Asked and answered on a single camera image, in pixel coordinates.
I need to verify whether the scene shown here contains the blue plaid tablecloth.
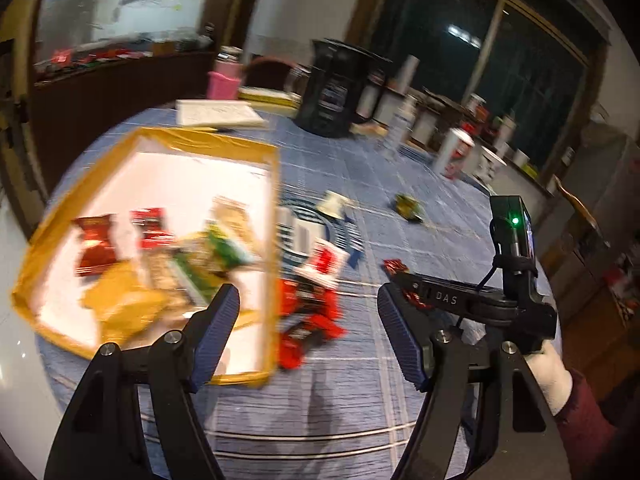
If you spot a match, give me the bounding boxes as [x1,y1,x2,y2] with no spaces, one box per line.
[37,106,564,480]

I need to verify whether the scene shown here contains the cracker packet yellow edges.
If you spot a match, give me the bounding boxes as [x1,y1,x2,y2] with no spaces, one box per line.
[210,196,264,260]

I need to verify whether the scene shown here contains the orange snack packet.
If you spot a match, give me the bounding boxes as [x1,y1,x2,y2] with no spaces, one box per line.
[81,260,169,346]

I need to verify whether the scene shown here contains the black electric kettle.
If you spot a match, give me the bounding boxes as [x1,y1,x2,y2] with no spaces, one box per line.
[294,39,393,139]

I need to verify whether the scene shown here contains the right hand white glove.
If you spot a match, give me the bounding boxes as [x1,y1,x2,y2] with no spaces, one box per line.
[525,339,573,416]

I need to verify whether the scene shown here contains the wooden chair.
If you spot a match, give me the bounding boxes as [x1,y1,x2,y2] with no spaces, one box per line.
[552,176,611,250]

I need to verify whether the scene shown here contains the yellow cardboard box tray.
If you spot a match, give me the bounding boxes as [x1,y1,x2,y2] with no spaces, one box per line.
[12,127,280,386]

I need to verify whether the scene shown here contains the dark red sleeve forearm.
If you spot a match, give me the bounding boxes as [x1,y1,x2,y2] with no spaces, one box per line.
[554,370,617,479]

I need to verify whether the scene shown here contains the white spray bottle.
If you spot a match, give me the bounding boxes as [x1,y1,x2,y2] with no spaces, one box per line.
[382,96,416,158]

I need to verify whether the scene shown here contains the red snack packet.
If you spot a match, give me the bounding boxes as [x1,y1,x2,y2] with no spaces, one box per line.
[73,214,118,278]

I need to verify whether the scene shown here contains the pink thermos bottle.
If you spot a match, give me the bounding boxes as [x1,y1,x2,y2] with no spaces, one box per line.
[206,46,243,101]

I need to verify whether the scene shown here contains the green pea snack packet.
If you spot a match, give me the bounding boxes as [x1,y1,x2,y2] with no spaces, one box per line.
[392,193,423,223]

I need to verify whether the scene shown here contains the green yellow pea packet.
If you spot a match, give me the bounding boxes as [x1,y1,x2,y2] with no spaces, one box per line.
[169,221,262,307]

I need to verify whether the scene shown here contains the open notebook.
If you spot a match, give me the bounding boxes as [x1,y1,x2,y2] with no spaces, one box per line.
[176,100,268,129]

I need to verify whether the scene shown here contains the white small snack packet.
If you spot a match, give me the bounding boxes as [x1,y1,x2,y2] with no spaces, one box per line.
[316,190,352,220]

